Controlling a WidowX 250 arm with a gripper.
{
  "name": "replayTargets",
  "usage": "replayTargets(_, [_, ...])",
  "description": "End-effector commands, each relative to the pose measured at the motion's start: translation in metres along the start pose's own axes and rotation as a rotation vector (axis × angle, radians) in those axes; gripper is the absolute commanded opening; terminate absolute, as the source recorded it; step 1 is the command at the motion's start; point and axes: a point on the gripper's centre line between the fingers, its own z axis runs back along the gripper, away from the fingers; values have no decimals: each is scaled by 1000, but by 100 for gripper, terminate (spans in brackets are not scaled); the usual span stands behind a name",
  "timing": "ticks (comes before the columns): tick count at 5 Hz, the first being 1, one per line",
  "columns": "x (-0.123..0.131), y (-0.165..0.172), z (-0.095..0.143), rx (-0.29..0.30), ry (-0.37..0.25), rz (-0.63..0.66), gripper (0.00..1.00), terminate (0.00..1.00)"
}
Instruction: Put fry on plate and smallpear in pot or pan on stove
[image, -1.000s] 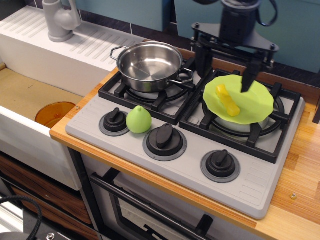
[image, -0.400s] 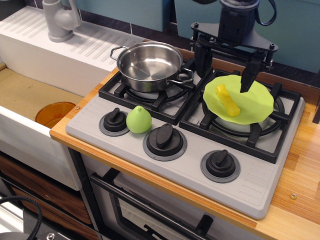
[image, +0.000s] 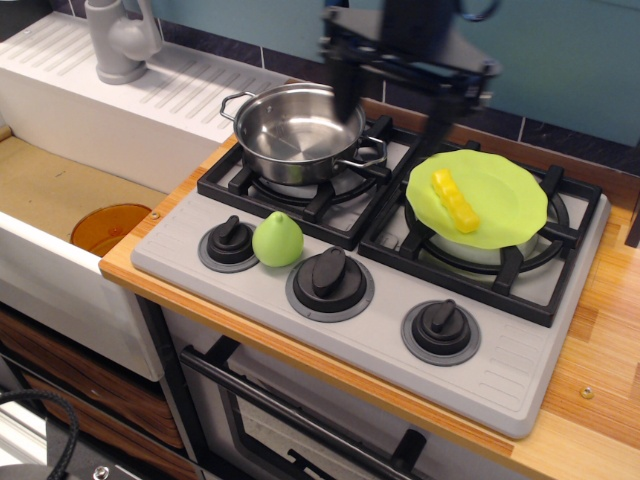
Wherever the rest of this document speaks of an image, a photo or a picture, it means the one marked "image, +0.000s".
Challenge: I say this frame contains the black right burner grate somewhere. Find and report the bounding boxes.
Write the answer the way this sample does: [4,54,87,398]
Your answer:
[359,142,609,327]

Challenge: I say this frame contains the lime green plate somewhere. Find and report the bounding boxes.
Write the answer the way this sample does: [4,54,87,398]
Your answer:
[405,149,549,250]

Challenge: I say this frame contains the green toy pear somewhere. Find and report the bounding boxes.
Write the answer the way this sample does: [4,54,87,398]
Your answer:
[252,211,304,267]

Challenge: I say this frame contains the grey toy faucet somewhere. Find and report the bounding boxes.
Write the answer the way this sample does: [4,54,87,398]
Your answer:
[85,0,162,85]

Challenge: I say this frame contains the white toy sink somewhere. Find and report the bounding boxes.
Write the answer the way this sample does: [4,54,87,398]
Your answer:
[1,13,285,381]

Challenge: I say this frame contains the black burner grate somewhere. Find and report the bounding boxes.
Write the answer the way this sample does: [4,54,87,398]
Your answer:
[197,116,418,250]
[359,142,609,327]

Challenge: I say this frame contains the oven door with handle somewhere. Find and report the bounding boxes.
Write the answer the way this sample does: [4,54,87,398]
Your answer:
[179,334,501,480]

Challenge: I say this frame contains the stainless steel pot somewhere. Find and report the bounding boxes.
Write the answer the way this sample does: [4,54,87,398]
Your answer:
[220,83,387,186]

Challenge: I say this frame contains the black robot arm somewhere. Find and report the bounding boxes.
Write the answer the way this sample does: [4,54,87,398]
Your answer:
[321,1,502,158]

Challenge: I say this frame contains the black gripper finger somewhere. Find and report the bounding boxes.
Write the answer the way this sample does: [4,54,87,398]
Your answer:
[422,94,467,153]
[329,58,366,123]

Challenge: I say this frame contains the black middle stove knob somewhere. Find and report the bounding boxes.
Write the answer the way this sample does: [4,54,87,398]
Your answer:
[285,247,375,323]

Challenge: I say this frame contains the black right stove knob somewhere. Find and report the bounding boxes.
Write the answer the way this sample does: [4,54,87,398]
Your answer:
[401,299,481,367]

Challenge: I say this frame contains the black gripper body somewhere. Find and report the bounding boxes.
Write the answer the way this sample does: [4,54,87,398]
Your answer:
[321,1,500,109]

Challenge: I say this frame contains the black braided cable lower left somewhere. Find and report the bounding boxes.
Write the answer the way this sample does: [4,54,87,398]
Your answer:
[0,391,81,480]

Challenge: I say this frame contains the grey toy stove top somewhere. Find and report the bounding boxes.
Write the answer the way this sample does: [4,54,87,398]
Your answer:
[131,187,579,438]

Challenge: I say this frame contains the black left stove knob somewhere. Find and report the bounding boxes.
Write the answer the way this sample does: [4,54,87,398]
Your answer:
[198,215,258,274]

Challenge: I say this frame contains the wooden drawer fronts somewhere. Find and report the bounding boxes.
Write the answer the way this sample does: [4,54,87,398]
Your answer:
[1,305,199,479]

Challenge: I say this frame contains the yellow toy fry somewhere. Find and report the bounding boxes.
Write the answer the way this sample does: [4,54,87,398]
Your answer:
[431,168,480,234]

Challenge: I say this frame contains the black left burner grate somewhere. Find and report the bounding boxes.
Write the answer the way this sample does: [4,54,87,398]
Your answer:
[197,116,418,250]

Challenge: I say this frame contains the orange sink drain plug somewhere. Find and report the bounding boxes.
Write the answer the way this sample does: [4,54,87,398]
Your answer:
[70,203,151,257]

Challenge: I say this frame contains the black stove knob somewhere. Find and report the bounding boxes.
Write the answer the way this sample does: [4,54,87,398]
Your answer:
[198,215,258,274]
[401,299,481,367]
[285,247,375,323]

